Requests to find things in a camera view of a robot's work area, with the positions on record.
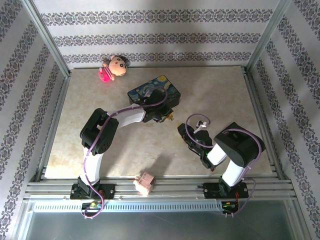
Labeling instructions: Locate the starry night painted box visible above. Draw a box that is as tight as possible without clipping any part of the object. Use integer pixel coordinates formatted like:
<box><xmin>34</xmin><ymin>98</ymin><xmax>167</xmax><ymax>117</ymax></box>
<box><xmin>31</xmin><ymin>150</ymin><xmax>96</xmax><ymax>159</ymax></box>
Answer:
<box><xmin>127</xmin><ymin>74</ymin><xmax>182</xmax><ymax>109</ymax></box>

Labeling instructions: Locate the plush doll in pink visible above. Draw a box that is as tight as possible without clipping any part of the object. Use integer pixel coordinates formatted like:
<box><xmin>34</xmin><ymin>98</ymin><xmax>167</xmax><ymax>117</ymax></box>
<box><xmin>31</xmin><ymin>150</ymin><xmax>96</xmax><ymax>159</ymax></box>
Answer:
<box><xmin>97</xmin><ymin>54</ymin><xmax>131</xmax><ymax>83</ymax></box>

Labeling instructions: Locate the grey metal sheet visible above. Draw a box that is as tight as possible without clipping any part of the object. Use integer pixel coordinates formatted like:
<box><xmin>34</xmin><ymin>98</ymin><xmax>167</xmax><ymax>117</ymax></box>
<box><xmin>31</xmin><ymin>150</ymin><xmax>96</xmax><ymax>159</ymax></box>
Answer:
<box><xmin>23</xmin><ymin>211</ymin><xmax>297</xmax><ymax>240</ymax></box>

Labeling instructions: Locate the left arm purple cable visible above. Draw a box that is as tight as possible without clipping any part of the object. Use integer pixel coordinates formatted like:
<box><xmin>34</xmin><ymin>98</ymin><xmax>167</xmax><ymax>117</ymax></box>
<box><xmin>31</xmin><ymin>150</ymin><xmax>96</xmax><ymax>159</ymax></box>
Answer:
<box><xmin>81</xmin><ymin>86</ymin><xmax>169</xmax><ymax>220</ymax></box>

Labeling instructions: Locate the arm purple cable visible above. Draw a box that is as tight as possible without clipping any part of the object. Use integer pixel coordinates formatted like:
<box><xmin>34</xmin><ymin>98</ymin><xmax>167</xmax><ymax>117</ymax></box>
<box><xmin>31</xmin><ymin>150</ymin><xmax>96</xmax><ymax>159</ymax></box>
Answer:
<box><xmin>185</xmin><ymin>113</ymin><xmax>266</xmax><ymax>218</ymax></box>
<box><xmin>81</xmin><ymin>86</ymin><xmax>169</xmax><ymax>220</ymax></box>

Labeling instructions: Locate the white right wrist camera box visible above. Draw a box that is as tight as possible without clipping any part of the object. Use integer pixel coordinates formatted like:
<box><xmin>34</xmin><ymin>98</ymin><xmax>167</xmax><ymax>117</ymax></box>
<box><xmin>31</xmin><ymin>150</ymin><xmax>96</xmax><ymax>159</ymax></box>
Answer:
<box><xmin>195</xmin><ymin>120</ymin><xmax>209</xmax><ymax>133</ymax></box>

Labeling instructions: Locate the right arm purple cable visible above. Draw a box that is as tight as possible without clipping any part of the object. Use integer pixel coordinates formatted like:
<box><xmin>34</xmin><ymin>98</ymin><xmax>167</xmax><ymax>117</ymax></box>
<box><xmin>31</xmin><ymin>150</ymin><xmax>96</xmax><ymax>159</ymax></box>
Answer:
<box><xmin>185</xmin><ymin>113</ymin><xmax>266</xmax><ymax>218</ymax></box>

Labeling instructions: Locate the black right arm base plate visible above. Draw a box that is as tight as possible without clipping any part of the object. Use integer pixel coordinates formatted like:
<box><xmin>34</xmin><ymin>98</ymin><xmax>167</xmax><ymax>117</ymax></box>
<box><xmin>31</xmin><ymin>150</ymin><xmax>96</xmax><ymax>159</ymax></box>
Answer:
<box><xmin>203</xmin><ymin>182</ymin><xmax>251</xmax><ymax>200</ymax></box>

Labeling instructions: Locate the aluminium front rail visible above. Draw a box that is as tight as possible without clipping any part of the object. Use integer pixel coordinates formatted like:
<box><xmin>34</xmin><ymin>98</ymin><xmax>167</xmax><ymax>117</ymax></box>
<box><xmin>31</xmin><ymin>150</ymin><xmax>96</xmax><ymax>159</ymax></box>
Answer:
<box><xmin>23</xmin><ymin>174</ymin><xmax>298</xmax><ymax>201</ymax></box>

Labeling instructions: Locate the aluminium rail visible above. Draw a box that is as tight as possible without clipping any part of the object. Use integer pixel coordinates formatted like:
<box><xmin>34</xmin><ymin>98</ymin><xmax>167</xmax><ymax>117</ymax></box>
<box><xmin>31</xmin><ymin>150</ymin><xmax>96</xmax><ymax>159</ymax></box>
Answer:
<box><xmin>34</xmin><ymin>71</ymin><xmax>73</xmax><ymax>182</ymax></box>
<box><xmin>23</xmin><ymin>174</ymin><xmax>298</xmax><ymax>201</ymax></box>
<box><xmin>242</xmin><ymin>66</ymin><xmax>286</xmax><ymax>181</ymax></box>

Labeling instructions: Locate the aluminium right side rail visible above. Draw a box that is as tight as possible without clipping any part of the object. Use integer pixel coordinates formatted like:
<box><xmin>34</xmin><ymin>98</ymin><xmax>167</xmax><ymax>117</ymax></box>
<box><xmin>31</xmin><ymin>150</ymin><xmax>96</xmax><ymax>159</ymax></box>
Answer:
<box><xmin>242</xmin><ymin>66</ymin><xmax>286</xmax><ymax>181</ymax></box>

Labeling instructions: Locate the pink block on rail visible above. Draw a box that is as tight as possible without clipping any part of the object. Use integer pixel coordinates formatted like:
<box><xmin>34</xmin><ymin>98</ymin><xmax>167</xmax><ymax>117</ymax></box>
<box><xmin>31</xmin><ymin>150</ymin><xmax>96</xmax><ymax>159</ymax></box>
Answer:
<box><xmin>133</xmin><ymin>171</ymin><xmax>156</xmax><ymax>197</ymax></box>

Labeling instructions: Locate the white slotted cable duct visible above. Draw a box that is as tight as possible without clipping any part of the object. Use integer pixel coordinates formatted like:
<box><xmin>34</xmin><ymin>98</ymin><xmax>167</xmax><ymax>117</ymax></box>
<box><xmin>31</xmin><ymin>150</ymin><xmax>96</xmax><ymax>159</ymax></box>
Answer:
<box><xmin>29</xmin><ymin>198</ymin><xmax>225</xmax><ymax>213</ymax></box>

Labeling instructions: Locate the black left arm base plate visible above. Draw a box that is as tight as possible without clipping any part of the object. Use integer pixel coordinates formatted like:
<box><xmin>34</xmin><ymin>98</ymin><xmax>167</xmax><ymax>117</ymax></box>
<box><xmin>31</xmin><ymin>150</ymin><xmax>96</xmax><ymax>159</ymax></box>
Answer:
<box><xmin>70</xmin><ymin>183</ymin><xmax>116</xmax><ymax>200</ymax></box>

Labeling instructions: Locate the aluminium left side rail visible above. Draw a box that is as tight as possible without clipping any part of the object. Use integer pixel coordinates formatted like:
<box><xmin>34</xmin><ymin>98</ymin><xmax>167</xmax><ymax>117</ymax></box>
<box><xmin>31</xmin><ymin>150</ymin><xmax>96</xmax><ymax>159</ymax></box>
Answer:
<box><xmin>34</xmin><ymin>71</ymin><xmax>73</xmax><ymax>182</ymax></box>

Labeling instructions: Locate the aluminium right corner post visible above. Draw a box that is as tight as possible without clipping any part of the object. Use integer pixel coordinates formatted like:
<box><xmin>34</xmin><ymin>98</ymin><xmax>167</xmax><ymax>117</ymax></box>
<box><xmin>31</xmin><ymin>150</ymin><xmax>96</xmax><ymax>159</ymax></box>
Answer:
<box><xmin>245</xmin><ymin>0</ymin><xmax>293</xmax><ymax>75</ymax></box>

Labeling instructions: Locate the aluminium corner post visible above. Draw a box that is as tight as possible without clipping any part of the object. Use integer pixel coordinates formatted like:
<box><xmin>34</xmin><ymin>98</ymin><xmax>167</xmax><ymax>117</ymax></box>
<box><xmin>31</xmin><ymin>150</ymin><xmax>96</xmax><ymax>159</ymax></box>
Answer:
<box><xmin>21</xmin><ymin>0</ymin><xmax>73</xmax><ymax>78</ymax></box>
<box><xmin>245</xmin><ymin>0</ymin><xmax>293</xmax><ymax>75</ymax></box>

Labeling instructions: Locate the aluminium left corner post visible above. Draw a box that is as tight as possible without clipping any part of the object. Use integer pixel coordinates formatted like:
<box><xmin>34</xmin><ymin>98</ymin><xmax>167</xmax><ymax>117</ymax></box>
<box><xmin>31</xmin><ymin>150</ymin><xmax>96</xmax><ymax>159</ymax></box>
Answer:
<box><xmin>21</xmin><ymin>0</ymin><xmax>73</xmax><ymax>78</ymax></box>

